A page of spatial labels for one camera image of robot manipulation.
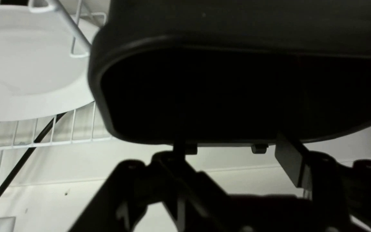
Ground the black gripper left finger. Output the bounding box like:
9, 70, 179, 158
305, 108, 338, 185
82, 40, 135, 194
67, 141, 234, 232

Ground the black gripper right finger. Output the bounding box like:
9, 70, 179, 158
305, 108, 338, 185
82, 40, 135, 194
274, 132, 371, 232

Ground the white plate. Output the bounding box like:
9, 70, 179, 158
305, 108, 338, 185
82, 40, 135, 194
0, 3, 98, 124

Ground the white wire dish rack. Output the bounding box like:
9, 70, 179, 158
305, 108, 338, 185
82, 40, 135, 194
0, 0, 115, 209

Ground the black power cable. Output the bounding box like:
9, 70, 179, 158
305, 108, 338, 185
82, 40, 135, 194
0, 111, 70, 221

